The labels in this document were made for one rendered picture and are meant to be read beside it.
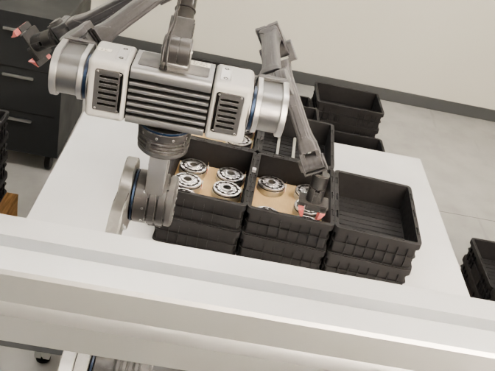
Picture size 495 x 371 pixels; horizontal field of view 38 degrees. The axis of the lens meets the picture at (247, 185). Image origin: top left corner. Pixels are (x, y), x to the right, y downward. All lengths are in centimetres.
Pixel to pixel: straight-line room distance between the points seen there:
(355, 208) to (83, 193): 102
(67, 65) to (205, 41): 409
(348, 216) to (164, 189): 97
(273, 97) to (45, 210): 114
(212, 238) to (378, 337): 217
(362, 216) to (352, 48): 329
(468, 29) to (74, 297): 572
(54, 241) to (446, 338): 18
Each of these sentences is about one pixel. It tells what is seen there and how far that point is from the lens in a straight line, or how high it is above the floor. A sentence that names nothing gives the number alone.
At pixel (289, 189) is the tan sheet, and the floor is 83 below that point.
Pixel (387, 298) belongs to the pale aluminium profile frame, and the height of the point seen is 200.
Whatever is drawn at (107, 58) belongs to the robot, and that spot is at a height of 153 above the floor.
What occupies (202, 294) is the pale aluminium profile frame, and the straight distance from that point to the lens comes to 31.
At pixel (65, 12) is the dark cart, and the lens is 399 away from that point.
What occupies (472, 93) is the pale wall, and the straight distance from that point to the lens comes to 618.
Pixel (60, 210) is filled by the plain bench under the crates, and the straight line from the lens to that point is 262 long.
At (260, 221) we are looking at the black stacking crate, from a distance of 240.
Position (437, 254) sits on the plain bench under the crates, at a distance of 288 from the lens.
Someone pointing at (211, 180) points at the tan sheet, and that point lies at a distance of 266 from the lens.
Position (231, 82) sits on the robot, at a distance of 173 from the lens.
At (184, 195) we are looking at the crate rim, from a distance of 238.
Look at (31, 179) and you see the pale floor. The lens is 409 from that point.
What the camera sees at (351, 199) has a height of 83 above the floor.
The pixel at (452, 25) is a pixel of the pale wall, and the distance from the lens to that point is 593.
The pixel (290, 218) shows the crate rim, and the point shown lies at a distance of 238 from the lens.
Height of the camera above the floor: 220
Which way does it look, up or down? 31 degrees down
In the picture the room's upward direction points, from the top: 13 degrees clockwise
